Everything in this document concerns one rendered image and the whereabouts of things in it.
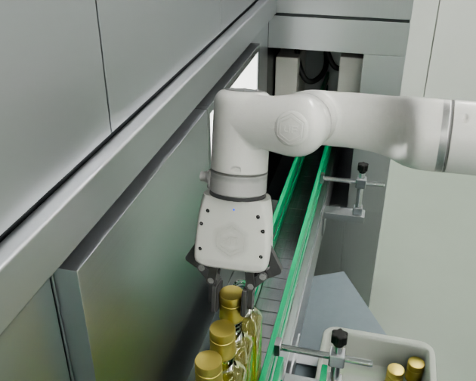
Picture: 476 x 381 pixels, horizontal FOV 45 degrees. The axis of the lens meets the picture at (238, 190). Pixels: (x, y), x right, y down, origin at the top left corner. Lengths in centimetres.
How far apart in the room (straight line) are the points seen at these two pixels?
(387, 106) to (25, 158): 43
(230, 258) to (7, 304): 32
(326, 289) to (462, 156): 88
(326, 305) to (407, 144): 82
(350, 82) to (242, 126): 109
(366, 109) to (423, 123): 12
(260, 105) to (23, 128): 28
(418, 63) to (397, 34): 290
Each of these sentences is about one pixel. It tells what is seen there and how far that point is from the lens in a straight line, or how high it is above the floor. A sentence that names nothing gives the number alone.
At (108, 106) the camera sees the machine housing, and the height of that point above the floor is 143.
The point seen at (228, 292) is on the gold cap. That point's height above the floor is 117.
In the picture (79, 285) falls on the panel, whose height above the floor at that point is 130.
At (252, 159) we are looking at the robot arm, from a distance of 72.
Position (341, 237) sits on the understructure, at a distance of 189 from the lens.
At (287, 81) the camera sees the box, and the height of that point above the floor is 110.
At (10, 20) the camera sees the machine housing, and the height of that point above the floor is 157.
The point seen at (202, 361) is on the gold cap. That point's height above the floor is 116.
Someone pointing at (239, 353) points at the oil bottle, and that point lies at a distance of 85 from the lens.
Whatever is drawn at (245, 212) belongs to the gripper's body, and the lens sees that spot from 74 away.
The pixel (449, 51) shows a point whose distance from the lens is 450.
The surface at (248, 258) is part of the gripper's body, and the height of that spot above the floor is 124.
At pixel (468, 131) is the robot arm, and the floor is 144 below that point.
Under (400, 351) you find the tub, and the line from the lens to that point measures 128.
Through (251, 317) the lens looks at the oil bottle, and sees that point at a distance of 90.
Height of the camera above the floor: 169
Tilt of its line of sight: 30 degrees down
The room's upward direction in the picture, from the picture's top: straight up
